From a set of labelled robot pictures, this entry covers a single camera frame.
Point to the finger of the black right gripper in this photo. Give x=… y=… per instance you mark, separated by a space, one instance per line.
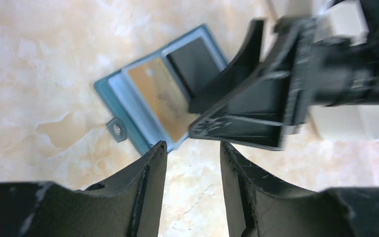
x=257 y=113
x=241 y=66

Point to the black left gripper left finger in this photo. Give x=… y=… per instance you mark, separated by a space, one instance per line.
x=126 y=204

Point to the black credit card in holder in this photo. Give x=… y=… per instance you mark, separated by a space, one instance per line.
x=195 y=65

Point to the white oblong plastic bin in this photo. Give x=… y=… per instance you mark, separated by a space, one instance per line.
x=347 y=122

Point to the gold credit card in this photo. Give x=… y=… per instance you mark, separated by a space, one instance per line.
x=164 y=97

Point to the blue leather card holder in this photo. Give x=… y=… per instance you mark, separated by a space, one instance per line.
x=132 y=118

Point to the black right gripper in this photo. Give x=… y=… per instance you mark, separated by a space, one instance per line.
x=332 y=70

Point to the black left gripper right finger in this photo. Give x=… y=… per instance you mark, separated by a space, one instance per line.
x=259 y=204

